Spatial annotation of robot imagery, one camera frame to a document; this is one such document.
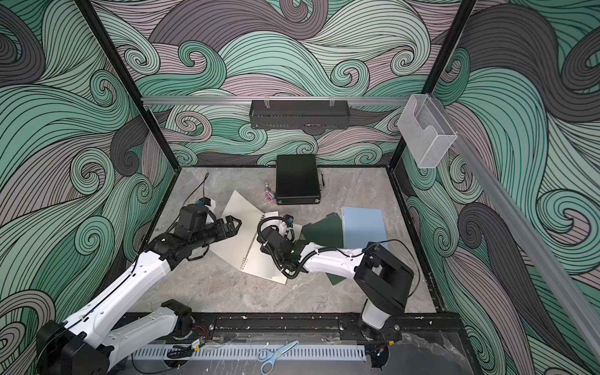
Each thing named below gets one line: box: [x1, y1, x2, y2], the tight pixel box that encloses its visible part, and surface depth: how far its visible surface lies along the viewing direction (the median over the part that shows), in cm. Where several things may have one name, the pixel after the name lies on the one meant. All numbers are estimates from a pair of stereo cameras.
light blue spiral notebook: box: [341, 205, 390, 250], surface depth 100 cm
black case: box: [275, 154, 321, 206], surface depth 114 cm
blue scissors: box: [257, 339, 300, 375], surface depth 70 cm
